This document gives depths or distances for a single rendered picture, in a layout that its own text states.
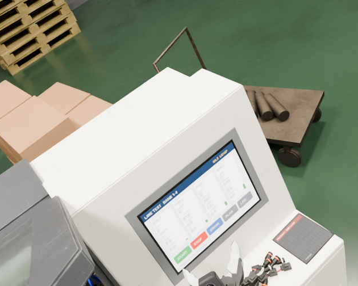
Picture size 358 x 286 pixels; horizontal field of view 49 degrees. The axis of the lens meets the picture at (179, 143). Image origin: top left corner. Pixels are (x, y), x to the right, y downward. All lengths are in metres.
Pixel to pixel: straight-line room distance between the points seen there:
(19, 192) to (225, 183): 0.71
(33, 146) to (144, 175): 1.86
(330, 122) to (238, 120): 2.16
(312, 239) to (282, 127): 1.55
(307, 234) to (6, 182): 1.12
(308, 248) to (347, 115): 2.09
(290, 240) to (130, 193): 0.67
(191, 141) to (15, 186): 0.65
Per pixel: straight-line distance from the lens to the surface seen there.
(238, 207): 1.44
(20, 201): 1.42
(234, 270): 0.97
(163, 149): 1.20
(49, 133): 2.99
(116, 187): 1.17
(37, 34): 6.66
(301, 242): 1.56
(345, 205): 2.87
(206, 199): 1.34
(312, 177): 3.03
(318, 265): 1.51
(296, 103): 3.18
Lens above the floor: 2.30
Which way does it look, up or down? 40 degrees down
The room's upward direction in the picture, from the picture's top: 24 degrees counter-clockwise
